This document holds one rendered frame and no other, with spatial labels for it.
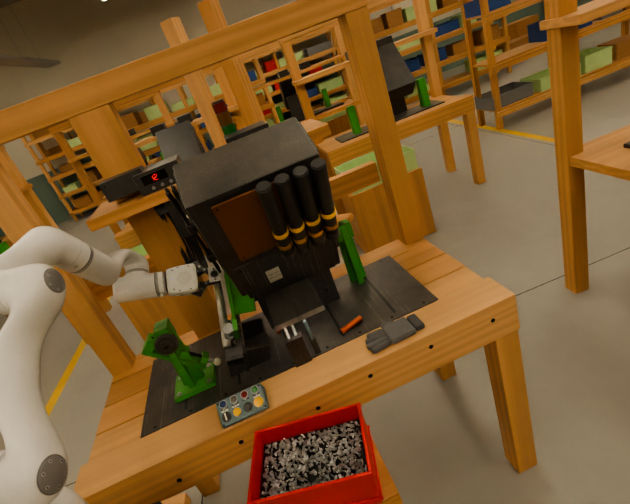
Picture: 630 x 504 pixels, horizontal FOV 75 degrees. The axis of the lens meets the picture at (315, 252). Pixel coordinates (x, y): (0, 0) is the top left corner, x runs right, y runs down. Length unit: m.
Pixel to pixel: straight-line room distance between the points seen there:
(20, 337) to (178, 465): 0.63
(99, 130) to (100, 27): 9.98
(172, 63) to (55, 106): 0.40
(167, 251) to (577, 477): 1.86
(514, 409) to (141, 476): 1.31
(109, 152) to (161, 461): 1.02
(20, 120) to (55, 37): 10.16
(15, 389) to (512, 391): 1.51
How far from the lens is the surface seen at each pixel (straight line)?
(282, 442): 1.27
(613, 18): 7.16
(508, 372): 1.67
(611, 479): 2.15
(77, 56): 11.68
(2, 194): 1.75
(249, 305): 1.40
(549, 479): 2.12
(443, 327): 1.39
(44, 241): 1.19
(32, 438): 1.03
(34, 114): 1.67
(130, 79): 1.60
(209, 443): 1.40
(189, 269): 1.45
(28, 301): 1.04
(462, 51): 9.42
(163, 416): 1.57
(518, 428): 1.91
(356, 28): 1.69
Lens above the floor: 1.80
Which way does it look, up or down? 26 degrees down
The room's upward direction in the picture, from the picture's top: 21 degrees counter-clockwise
